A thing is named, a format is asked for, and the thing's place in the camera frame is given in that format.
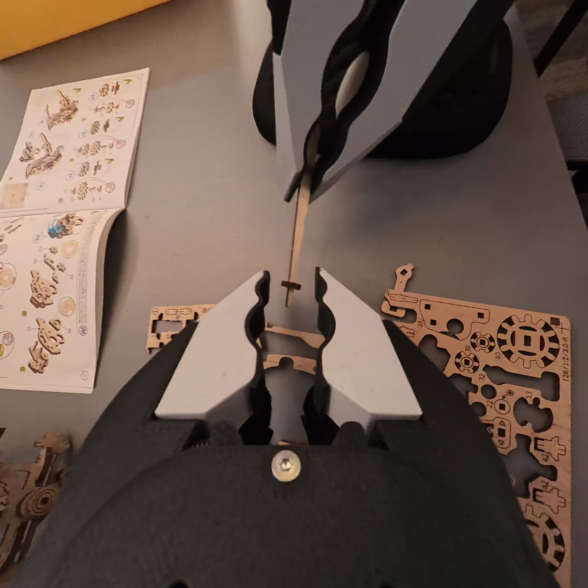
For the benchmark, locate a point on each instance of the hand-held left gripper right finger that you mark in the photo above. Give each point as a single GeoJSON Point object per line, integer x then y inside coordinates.
{"type": "Point", "coordinates": [367, 363]}

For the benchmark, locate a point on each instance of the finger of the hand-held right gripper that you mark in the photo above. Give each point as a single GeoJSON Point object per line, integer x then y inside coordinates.
{"type": "Point", "coordinates": [409, 59]}
{"type": "Point", "coordinates": [298, 82]}

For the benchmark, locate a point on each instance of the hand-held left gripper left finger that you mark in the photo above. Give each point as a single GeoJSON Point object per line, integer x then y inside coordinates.
{"type": "Point", "coordinates": [216, 363]}

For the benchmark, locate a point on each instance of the thin wooden stick part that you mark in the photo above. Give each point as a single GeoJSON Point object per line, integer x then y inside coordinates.
{"type": "Point", "coordinates": [298, 220]}

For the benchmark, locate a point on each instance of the laser-cut wooden parts sheet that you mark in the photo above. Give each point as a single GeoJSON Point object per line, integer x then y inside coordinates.
{"type": "Point", "coordinates": [564, 422]}

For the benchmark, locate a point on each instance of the assembled wooden gear model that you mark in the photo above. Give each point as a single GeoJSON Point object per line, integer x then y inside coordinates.
{"type": "Point", "coordinates": [32, 496]}

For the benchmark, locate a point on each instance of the wooden key-shaped part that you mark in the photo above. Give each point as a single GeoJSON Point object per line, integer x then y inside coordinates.
{"type": "Point", "coordinates": [398, 298]}

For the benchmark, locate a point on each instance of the yellow plastic bin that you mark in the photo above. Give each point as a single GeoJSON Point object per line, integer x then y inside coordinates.
{"type": "Point", "coordinates": [69, 18]}

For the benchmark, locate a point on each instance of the open instruction booklet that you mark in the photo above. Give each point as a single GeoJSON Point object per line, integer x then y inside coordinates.
{"type": "Point", "coordinates": [55, 138]}

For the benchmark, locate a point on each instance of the black metal frame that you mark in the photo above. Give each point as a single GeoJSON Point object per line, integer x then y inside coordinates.
{"type": "Point", "coordinates": [562, 32]}

